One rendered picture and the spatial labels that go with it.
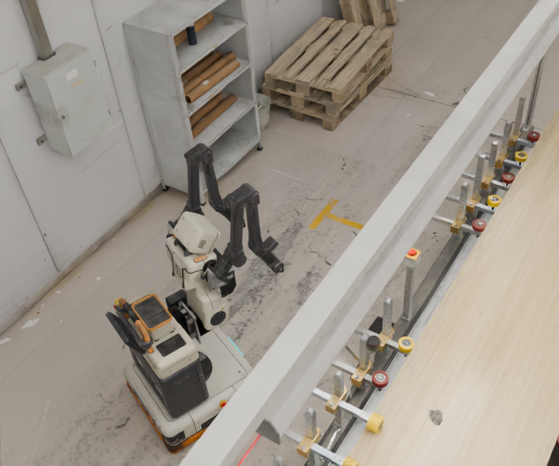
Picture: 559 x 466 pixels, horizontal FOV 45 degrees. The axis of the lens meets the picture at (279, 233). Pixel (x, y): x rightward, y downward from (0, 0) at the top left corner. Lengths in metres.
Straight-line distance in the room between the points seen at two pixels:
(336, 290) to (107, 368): 3.27
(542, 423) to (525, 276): 0.90
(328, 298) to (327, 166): 4.39
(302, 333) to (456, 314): 2.16
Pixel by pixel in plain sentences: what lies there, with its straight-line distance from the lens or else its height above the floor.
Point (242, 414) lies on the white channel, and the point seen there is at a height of 2.46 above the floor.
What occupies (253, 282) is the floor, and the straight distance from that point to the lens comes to 5.05.
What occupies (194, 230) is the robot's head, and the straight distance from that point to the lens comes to 3.48.
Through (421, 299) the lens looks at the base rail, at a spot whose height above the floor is 0.70.
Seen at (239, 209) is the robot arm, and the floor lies 1.55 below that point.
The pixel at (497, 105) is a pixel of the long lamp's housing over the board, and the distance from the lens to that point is 2.47.
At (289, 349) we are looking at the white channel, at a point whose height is 2.46.
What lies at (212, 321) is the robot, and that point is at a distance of 3.89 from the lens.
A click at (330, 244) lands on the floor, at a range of 5.27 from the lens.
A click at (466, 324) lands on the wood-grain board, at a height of 0.90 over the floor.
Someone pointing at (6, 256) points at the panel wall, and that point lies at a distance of 5.01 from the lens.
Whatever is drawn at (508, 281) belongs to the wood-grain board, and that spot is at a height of 0.90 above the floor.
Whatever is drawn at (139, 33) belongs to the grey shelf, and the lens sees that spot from 5.08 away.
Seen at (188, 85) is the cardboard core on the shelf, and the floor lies 0.97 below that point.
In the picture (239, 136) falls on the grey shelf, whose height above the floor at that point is 0.14.
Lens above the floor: 3.71
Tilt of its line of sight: 43 degrees down
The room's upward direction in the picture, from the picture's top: 6 degrees counter-clockwise
